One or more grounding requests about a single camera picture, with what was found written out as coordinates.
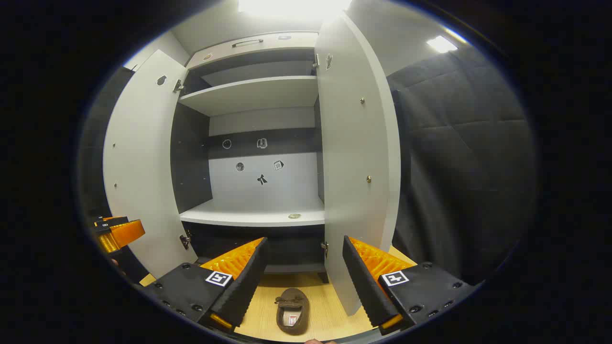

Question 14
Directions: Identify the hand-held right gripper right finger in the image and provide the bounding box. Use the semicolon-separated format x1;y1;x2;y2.
342;235;479;335

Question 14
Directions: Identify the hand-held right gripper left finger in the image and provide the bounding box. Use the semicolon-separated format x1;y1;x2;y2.
141;237;268;333

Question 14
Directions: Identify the brown fuzzy shoe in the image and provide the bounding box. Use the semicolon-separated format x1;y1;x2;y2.
276;288;310;335

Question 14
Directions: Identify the white shoe cabinet door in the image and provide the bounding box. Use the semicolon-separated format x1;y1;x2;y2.
315;12;401;316
103;49;199;279

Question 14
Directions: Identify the white and grey shoe cabinet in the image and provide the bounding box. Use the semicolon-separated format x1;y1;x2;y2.
171;31;331;283

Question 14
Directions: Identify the black backdrop cloth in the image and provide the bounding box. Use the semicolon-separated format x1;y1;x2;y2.
386;45;537;286

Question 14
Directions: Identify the ceiling light strip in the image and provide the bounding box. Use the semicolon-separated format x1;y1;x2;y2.
426;36;458;53

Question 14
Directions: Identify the large ceiling light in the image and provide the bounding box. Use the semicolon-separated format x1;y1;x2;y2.
238;0;352;20

